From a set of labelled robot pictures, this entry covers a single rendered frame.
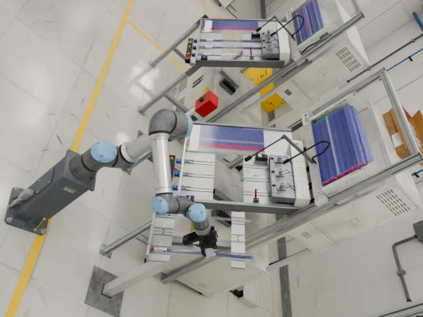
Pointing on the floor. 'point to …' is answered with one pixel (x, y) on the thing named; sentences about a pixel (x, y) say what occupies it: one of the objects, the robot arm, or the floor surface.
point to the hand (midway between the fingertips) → (206, 253)
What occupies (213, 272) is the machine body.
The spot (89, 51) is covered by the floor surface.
